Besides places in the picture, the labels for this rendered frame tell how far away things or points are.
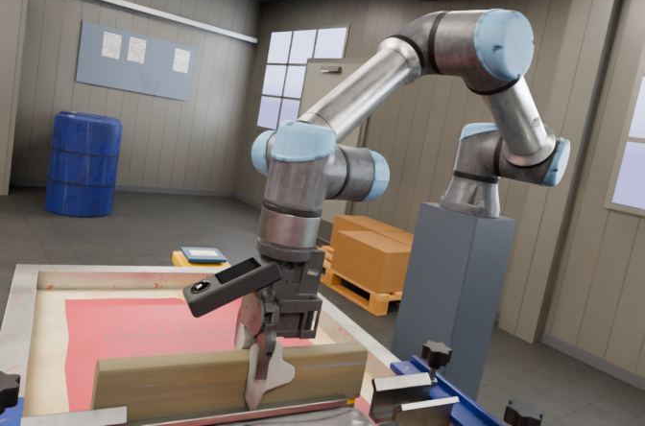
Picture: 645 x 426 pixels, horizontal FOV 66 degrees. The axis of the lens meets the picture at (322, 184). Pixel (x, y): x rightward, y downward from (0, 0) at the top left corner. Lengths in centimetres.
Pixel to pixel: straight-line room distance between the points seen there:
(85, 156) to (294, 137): 498
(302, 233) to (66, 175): 505
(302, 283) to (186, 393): 19
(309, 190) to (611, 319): 366
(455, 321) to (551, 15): 356
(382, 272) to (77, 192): 323
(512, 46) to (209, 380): 69
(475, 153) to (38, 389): 101
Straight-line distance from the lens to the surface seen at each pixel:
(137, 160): 726
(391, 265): 390
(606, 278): 412
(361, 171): 66
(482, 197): 129
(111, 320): 98
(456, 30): 93
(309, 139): 58
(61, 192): 563
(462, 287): 127
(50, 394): 78
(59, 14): 696
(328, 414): 77
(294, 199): 59
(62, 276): 110
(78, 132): 550
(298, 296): 64
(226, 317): 103
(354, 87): 85
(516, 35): 93
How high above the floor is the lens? 136
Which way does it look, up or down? 7 degrees down
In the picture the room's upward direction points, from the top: 10 degrees clockwise
